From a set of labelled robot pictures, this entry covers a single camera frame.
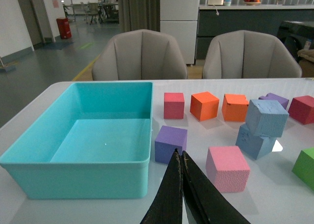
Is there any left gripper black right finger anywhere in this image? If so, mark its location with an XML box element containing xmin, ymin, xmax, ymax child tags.
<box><xmin>181</xmin><ymin>151</ymin><xmax>249</xmax><ymax>224</ymax></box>

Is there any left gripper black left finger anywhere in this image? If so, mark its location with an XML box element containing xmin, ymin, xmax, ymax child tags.
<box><xmin>141</xmin><ymin>149</ymin><xmax>183</xmax><ymax>224</ymax></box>

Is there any light blue foam cube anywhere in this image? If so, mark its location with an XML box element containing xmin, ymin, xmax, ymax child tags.
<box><xmin>235</xmin><ymin>124</ymin><xmax>276</xmax><ymax>160</ymax></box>
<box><xmin>245</xmin><ymin>99</ymin><xmax>289</xmax><ymax>138</ymax></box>

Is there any pink foam cube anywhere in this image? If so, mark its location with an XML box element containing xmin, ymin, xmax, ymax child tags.
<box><xmin>206</xmin><ymin>146</ymin><xmax>250</xmax><ymax>193</ymax></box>

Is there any teal plastic bin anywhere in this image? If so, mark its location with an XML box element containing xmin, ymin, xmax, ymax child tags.
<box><xmin>0</xmin><ymin>82</ymin><xmax>153</xmax><ymax>199</ymax></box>

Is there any left orange foam cube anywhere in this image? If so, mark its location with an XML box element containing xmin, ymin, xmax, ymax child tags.
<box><xmin>190</xmin><ymin>91</ymin><xmax>219</xmax><ymax>121</ymax></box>

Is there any orange foam cube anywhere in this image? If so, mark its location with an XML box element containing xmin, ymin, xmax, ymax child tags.
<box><xmin>190</xmin><ymin>91</ymin><xmax>219</xmax><ymax>121</ymax></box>
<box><xmin>222</xmin><ymin>94</ymin><xmax>249</xmax><ymax>122</ymax></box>

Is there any right orange foam cube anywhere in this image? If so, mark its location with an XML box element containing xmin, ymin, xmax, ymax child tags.
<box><xmin>222</xmin><ymin>94</ymin><xmax>249</xmax><ymax>122</ymax></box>

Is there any green foam cube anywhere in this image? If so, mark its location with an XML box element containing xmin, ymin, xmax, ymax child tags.
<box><xmin>292</xmin><ymin>147</ymin><xmax>314</xmax><ymax>190</ymax></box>

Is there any magenta foam cube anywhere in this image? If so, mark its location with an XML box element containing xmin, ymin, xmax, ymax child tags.
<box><xmin>163</xmin><ymin>92</ymin><xmax>185</xmax><ymax>119</ymax></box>

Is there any notched purple foam cube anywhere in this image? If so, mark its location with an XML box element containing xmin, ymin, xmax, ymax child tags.
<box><xmin>259</xmin><ymin>93</ymin><xmax>289</xmax><ymax>110</ymax></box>

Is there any dark red foam cube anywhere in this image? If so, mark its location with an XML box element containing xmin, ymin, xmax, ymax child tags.
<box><xmin>288</xmin><ymin>95</ymin><xmax>314</xmax><ymax>125</ymax></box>

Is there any right grey armchair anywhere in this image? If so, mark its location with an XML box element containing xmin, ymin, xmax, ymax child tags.
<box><xmin>203</xmin><ymin>30</ymin><xmax>302</xmax><ymax>79</ymax></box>

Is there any grey armchair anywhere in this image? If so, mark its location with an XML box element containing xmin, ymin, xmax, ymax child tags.
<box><xmin>92</xmin><ymin>29</ymin><xmax>188</xmax><ymax>81</ymax></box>
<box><xmin>203</xmin><ymin>30</ymin><xmax>302</xmax><ymax>79</ymax></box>

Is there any left grey armchair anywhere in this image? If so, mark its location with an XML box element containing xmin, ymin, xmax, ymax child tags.
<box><xmin>92</xmin><ymin>29</ymin><xmax>188</xmax><ymax>81</ymax></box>

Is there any dark grey counter cabinet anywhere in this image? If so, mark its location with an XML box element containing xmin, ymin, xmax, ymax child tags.
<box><xmin>196</xmin><ymin>5</ymin><xmax>314</xmax><ymax>59</ymax></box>

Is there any white drawer cabinet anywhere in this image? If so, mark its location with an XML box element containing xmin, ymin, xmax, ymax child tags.
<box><xmin>160</xmin><ymin>0</ymin><xmax>200</xmax><ymax>65</ymax></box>

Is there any grey curtain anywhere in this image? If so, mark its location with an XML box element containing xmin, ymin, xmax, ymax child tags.
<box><xmin>118</xmin><ymin>0</ymin><xmax>160</xmax><ymax>32</ymax></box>

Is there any fruit plate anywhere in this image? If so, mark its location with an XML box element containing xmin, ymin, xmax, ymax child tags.
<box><xmin>243</xmin><ymin>0</ymin><xmax>261</xmax><ymax>5</ymax></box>

